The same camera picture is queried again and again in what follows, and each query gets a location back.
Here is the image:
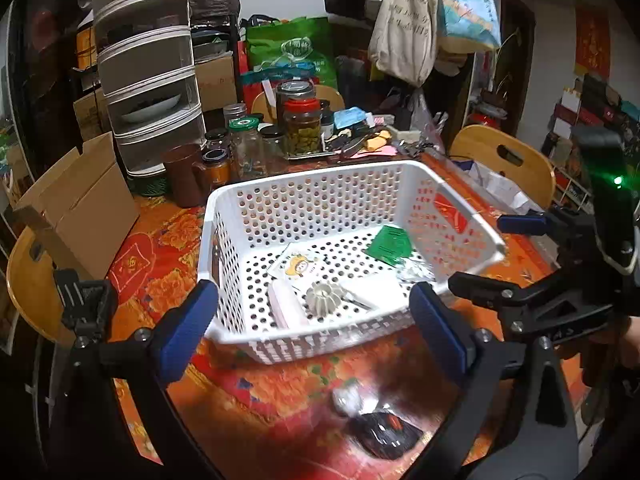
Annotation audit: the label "black lid glass jar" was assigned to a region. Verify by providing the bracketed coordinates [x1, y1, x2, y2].
[259, 125, 289, 176]

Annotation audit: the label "green lid glass jar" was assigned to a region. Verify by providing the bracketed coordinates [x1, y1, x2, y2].
[229, 116, 268, 181]

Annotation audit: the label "white cloth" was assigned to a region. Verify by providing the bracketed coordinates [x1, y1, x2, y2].
[267, 280, 311, 331]

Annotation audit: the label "blue illustrated paper bag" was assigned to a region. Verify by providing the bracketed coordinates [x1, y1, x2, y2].
[430, 0, 502, 53]

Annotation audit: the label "red wall poster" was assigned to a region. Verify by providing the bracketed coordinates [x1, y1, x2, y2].
[574, 5, 612, 78]

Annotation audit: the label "small orange sauce jar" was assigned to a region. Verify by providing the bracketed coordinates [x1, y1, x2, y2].
[202, 149, 233, 187]

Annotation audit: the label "clear crinkled wrapper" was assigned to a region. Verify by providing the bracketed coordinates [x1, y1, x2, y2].
[397, 260, 436, 284]

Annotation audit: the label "white perforated plastic basket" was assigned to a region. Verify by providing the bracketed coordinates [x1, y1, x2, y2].
[196, 160, 507, 366]

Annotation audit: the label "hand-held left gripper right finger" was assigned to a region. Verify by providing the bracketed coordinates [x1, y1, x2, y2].
[408, 281, 582, 480]

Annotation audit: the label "black soft packet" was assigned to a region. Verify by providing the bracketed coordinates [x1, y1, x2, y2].
[350, 410, 423, 461]

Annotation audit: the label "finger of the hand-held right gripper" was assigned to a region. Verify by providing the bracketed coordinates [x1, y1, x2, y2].
[496, 210, 598, 256]
[447, 270, 538, 313]

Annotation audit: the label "brown cardboard box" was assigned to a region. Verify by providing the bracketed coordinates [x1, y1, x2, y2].
[192, 55, 238, 111]

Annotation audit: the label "blue face mask pack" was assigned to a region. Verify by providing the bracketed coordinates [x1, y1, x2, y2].
[334, 107, 372, 130]

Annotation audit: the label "white cartoon print packet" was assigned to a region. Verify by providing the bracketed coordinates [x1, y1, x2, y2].
[266, 242, 326, 291]

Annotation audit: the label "yellow soft toy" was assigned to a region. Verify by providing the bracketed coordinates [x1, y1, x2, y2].
[362, 130, 394, 151]

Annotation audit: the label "white display shelf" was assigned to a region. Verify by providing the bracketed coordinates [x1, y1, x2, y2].
[542, 75, 640, 211]

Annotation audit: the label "beige canvas tote bag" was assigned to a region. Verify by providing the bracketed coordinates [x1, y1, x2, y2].
[367, 0, 440, 88]

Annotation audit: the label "white papers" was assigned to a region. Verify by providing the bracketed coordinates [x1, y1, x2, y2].
[467, 160, 544, 216]

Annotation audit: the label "brown plastic cup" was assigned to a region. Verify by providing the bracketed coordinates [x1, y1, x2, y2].
[161, 144, 208, 208]

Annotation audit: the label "small silver foil wrapper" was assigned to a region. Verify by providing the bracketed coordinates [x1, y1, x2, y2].
[331, 385, 363, 418]

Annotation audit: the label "small black lid jar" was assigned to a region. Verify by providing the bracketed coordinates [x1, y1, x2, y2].
[204, 128, 231, 153]

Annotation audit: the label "grey tiered food cover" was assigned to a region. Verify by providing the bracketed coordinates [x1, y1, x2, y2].
[92, 0, 206, 178]

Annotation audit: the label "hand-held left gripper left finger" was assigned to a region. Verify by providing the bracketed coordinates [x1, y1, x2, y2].
[47, 279, 223, 480]

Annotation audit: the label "grey ribbed silicone cup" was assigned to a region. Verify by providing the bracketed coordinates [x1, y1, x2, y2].
[304, 281, 346, 319]

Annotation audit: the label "red lid pickle jar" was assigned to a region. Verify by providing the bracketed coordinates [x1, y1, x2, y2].
[282, 100, 323, 157]

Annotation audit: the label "white tissue pack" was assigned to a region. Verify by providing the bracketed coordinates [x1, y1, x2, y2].
[340, 272, 416, 312]

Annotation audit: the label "open cardboard box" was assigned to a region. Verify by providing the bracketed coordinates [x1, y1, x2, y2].
[12, 131, 141, 281]

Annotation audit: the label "green foil packet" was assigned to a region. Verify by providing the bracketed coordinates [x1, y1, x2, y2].
[364, 225, 414, 267]

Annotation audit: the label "black phone clamp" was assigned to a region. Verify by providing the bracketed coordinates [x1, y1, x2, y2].
[52, 267, 118, 333]

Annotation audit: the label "green shopping bag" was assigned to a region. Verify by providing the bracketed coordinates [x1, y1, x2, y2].
[245, 16, 341, 92]

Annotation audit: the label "flat cardboard box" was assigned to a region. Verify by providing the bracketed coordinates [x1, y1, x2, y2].
[72, 92, 111, 141]

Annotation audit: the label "clear plastic bag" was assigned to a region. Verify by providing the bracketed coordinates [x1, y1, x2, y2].
[407, 90, 447, 147]

